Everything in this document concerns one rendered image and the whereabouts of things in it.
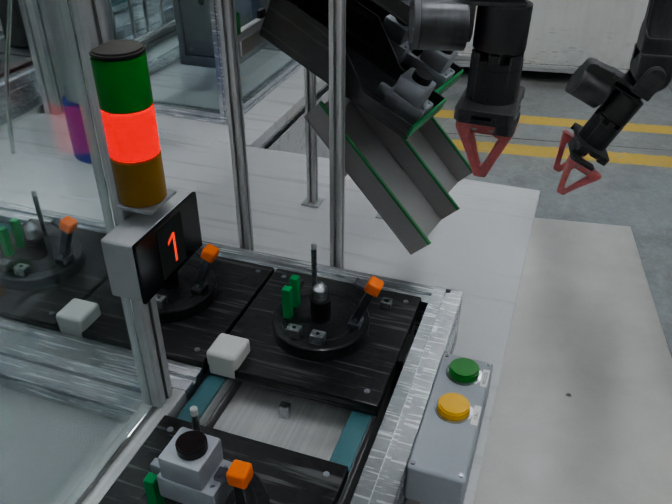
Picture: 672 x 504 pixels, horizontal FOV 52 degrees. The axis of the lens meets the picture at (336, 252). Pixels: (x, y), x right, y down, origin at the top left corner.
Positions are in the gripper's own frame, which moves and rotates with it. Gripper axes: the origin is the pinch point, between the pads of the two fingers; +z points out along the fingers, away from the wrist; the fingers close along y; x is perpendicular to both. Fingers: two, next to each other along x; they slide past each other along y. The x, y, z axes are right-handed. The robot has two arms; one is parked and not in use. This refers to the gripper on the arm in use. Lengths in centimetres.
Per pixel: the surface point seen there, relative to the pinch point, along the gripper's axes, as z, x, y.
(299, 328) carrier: 23.2, -19.8, 9.5
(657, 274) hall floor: 119, 57, -184
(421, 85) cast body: -2.5, -12.2, -19.4
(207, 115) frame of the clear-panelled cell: 36, -84, -81
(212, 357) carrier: 25.7, -29.4, 16.5
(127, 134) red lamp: -9.9, -30.3, 26.2
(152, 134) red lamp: -9.3, -28.9, 24.2
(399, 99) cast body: -0.1, -15.3, -19.1
